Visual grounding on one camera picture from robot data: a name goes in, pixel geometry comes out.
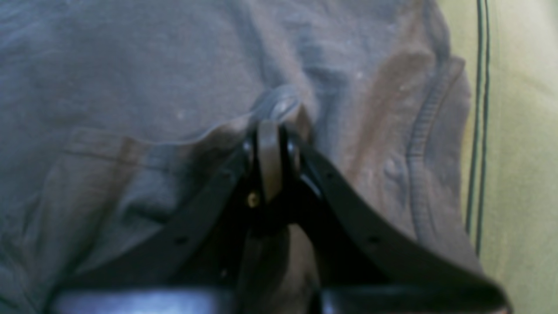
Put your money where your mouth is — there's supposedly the grey t-shirt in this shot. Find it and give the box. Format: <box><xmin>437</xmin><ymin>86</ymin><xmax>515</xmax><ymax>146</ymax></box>
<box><xmin>1</xmin><ymin>0</ymin><xmax>482</xmax><ymax>314</ymax></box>

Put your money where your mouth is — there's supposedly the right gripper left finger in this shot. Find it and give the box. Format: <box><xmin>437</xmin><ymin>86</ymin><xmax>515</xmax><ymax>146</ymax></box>
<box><xmin>48</xmin><ymin>120</ymin><xmax>282</xmax><ymax>314</ymax></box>

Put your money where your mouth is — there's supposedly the pale green table cloth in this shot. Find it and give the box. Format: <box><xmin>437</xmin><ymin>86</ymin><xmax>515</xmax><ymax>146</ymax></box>
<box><xmin>439</xmin><ymin>0</ymin><xmax>558</xmax><ymax>314</ymax></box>

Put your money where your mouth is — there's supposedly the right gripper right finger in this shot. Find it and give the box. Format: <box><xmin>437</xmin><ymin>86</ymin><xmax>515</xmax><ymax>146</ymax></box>
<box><xmin>283</xmin><ymin>126</ymin><xmax>510</xmax><ymax>314</ymax></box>

